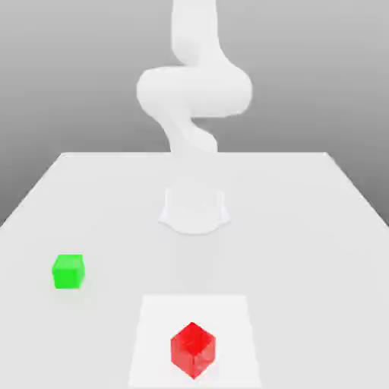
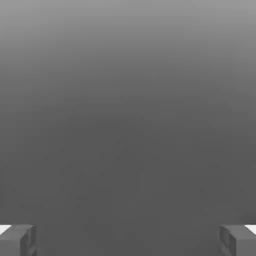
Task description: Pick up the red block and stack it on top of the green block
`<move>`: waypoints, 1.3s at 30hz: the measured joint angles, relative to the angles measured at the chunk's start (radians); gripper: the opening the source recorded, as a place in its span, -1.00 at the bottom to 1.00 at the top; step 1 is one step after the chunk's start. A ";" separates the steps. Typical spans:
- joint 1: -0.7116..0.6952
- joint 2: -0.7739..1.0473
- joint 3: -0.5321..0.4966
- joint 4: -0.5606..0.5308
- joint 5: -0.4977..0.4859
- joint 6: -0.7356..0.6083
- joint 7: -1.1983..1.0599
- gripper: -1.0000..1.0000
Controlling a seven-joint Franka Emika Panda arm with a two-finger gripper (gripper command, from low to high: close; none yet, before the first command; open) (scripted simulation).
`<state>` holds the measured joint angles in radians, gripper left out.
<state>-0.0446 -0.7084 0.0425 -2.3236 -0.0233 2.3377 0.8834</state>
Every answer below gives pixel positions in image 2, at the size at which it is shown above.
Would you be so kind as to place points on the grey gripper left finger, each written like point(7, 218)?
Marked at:
point(16, 242)

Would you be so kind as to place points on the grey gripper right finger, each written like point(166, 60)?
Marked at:
point(240, 242)

